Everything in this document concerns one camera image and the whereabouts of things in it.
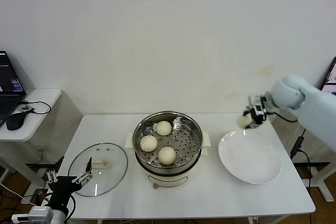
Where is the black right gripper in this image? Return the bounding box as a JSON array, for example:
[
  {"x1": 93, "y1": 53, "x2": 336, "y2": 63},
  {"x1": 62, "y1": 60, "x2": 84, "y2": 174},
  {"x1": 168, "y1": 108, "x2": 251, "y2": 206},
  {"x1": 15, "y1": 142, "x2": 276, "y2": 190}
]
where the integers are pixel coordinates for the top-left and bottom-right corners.
[{"x1": 243, "y1": 105, "x2": 267, "y2": 130}]

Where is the white floor cable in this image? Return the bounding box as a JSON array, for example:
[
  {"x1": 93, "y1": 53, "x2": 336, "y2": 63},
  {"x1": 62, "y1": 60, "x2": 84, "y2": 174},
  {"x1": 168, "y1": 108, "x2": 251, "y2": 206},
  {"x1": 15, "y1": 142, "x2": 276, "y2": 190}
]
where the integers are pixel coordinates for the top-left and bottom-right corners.
[{"x1": 0, "y1": 182, "x2": 40, "y2": 208}]

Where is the white round plate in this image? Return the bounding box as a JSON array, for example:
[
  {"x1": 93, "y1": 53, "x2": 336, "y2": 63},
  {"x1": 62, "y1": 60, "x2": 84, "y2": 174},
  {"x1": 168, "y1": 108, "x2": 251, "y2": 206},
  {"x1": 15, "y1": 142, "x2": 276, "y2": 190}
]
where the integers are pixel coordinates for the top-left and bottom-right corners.
[{"x1": 217, "y1": 129, "x2": 282, "y2": 185}]

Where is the black cable with adapter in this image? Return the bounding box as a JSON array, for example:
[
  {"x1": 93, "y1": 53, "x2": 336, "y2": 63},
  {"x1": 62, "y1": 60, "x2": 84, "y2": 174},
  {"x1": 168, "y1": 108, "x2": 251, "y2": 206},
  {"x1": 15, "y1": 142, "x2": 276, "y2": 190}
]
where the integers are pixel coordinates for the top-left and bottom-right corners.
[{"x1": 289, "y1": 129, "x2": 312, "y2": 197}]

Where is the black laptop with dark terminal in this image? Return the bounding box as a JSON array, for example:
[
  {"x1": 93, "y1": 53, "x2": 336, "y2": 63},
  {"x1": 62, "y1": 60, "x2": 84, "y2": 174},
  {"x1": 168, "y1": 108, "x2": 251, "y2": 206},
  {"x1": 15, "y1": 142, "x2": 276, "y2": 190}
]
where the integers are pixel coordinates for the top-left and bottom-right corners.
[{"x1": 0, "y1": 50, "x2": 28, "y2": 127}]

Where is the white side desk with label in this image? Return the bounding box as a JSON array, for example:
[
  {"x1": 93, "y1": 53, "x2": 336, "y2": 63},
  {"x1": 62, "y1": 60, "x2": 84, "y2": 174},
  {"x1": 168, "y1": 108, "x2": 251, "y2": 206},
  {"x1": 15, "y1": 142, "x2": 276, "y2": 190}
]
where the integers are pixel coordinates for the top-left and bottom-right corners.
[{"x1": 311, "y1": 153, "x2": 335, "y2": 203}]

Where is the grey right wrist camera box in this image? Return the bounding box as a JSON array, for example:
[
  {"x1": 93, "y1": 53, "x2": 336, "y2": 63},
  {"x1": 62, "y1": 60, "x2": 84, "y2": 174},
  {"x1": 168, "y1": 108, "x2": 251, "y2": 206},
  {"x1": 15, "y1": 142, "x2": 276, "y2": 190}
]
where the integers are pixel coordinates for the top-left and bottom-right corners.
[{"x1": 248, "y1": 94, "x2": 267, "y2": 116}]

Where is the thin black hub cable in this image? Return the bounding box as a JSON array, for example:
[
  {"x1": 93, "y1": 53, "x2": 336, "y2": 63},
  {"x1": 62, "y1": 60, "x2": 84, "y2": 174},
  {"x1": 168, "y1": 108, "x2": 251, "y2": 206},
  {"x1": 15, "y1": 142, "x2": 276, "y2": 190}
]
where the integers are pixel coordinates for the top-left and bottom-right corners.
[{"x1": 22, "y1": 100, "x2": 52, "y2": 115}]

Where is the small black usb hub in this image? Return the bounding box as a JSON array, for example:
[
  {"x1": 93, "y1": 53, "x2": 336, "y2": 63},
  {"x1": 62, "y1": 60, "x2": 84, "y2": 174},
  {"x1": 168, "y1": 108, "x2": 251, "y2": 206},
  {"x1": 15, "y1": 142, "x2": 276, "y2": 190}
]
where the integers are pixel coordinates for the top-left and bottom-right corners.
[{"x1": 17, "y1": 104, "x2": 35, "y2": 114}]

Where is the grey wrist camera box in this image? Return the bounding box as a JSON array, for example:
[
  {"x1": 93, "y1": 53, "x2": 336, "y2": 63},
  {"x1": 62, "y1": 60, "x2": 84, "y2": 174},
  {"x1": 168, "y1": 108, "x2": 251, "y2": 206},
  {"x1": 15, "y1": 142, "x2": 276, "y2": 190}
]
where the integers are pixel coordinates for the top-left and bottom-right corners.
[
  {"x1": 27, "y1": 206, "x2": 55, "y2": 222},
  {"x1": 248, "y1": 94, "x2": 267, "y2": 116}
]

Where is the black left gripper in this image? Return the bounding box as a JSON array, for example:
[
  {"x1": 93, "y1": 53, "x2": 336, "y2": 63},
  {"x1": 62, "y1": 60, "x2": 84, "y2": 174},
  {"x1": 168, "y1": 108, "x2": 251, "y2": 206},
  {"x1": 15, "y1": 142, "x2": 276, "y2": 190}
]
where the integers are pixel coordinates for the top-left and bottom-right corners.
[{"x1": 46, "y1": 157, "x2": 94, "y2": 209}]

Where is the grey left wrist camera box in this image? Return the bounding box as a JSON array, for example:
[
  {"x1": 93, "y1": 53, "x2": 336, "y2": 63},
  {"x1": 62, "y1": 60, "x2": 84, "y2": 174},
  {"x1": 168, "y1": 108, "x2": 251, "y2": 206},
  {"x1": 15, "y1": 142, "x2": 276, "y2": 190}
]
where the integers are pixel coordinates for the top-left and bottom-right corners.
[{"x1": 27, "y1": 206, "x2": 55, "y2": 222}]

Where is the white steamed baozi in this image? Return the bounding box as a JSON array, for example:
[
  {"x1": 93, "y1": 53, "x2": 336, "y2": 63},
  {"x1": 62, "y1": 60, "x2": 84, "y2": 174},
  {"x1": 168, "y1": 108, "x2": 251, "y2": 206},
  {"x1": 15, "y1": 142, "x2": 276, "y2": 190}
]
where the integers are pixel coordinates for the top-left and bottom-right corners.
[
  {"x1": 139, "y1": 135, "x2": 159, "y2": 153},
  {"x1": 237, "y1": 115, "x2": 251, "y2": 130},
  {"x1": 155, "y1": 120, "x2": 173, "y2": 136},
  {"x1": 157, "y1": 146, "x2": 176, "y2": 166}
]

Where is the white side desk with mouse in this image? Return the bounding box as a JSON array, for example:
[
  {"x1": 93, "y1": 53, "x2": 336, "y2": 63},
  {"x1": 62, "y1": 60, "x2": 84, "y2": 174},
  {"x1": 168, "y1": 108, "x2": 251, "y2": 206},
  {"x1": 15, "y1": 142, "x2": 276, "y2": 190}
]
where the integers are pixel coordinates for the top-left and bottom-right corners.
[{"x1": 0, "y1": 88, "x2": 62, "y2": 205}]

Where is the round glass pot lid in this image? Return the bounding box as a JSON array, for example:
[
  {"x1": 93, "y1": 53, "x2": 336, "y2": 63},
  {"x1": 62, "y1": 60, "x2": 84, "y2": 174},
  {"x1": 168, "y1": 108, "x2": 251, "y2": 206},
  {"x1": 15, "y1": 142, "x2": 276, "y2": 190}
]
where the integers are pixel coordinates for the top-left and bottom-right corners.
[{"x1": 67, "y1": 142, "x2": 129, "y2": 198}]

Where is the black computer mouse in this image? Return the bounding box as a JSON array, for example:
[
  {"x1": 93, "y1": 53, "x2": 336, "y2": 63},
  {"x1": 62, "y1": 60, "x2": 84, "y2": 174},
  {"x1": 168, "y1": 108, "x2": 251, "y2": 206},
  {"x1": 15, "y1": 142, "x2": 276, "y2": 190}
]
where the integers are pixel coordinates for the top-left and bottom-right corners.
[{"x1": 6, "y1": 112, "x2": 26, "y2": 131}]

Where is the perforated steel steamer basket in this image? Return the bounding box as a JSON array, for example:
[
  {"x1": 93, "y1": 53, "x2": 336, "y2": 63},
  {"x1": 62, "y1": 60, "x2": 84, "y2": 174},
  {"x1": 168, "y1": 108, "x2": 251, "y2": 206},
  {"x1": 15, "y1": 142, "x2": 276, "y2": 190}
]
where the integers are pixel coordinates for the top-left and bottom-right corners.
[{"x1": 132, "y1": 111, "x2": 204, "y2": 169}]

